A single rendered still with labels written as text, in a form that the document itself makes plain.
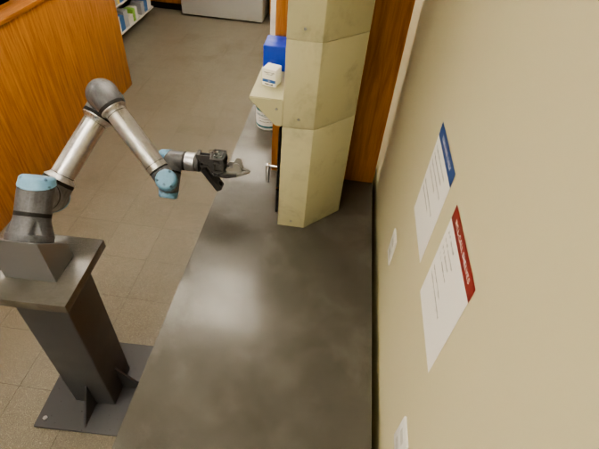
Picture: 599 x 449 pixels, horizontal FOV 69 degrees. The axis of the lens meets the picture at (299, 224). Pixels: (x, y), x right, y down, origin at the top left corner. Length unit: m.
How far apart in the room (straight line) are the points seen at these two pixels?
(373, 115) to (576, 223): 1.46
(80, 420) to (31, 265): 1.02
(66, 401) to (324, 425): 1.55
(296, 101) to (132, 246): 1.95
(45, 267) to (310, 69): 1.11
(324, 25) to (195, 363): 1.09
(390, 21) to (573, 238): 1.35
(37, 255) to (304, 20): 1.13
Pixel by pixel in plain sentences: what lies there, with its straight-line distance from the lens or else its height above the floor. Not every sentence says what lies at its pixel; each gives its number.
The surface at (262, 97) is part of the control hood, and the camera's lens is 1.50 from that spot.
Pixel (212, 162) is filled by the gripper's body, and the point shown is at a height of 1.20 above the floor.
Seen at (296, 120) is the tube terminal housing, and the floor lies 1.44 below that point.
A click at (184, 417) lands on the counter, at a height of 0.94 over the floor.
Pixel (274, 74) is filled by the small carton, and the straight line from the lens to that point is 1.55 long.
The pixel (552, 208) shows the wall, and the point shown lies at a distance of 0.58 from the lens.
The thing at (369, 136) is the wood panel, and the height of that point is 1.19.
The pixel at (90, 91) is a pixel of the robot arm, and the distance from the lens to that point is 1.76.
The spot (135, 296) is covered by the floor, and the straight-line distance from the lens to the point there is 2.86.
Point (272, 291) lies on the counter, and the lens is 1.59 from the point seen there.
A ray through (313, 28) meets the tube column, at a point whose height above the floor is 1.75.
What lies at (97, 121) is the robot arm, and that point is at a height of 1.31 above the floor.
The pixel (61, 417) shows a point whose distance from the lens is 2.56.
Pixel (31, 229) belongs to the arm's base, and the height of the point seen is 1.14.
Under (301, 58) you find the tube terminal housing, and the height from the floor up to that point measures 1.66.
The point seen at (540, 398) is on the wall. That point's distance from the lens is 0.57.
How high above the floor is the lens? 2.21
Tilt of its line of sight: 44 degrees down
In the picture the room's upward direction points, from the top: 5 degrees clockwise
